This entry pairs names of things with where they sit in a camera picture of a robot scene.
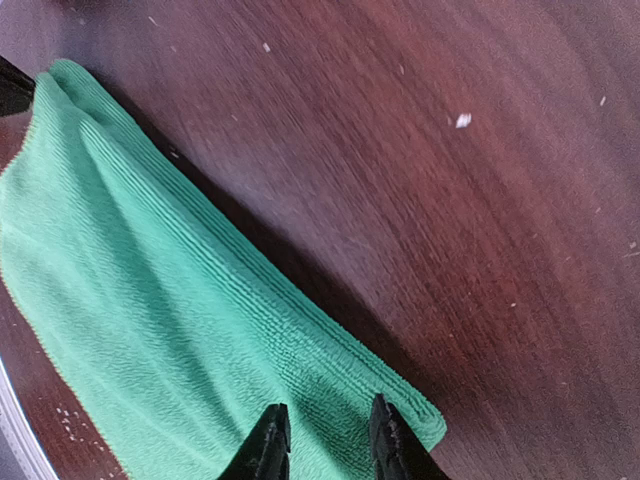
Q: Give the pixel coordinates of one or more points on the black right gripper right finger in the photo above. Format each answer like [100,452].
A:
[396,452]

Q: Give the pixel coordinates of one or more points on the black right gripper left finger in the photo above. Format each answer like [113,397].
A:
[264,454]

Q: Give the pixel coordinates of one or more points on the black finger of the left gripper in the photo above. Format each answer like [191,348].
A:
[16,89]

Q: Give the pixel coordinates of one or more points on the green microfiber towel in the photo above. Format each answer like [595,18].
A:
[173,331]

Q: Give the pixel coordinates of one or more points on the aluminium front rail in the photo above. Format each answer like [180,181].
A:
[22,456]

